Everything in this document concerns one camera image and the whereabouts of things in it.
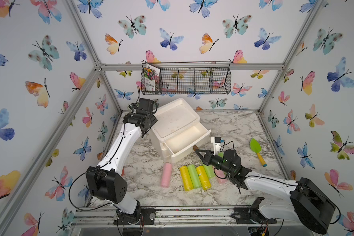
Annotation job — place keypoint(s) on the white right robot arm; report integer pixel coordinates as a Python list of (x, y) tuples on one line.
[(301, 201)]

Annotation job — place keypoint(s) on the flower seed packet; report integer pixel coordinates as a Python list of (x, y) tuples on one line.
[(151, 78)]

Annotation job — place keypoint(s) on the black wire wall basket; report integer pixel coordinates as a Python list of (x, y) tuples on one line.
[(191, 78)]

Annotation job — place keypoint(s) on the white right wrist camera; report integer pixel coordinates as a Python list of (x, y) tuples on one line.
[(218, 143)]

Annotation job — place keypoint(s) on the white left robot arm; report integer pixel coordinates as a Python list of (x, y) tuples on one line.
[(105, 181)]

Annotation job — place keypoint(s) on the white drawer cabinet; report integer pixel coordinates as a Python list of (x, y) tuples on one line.
[(173, 119)]

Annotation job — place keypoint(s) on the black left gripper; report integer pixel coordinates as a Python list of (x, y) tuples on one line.
[(154, 119)]

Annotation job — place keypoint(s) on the pink trash bag roll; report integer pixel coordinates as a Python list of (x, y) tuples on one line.
[(166, 175), (220, 176)]

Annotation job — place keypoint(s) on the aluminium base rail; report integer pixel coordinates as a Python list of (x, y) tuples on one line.
[(172, 216)]

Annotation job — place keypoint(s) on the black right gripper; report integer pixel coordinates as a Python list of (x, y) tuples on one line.
[(209, 157)]

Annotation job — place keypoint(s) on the yellow trash bag roll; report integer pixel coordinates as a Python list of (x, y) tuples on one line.
[(204, 180), (187, 182)]

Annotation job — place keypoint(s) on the green toy shovel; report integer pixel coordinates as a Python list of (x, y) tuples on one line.
[(256, 148)]

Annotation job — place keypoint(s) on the green trash bag roll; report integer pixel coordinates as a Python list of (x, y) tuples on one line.
[(209, 171), (194, 176)]

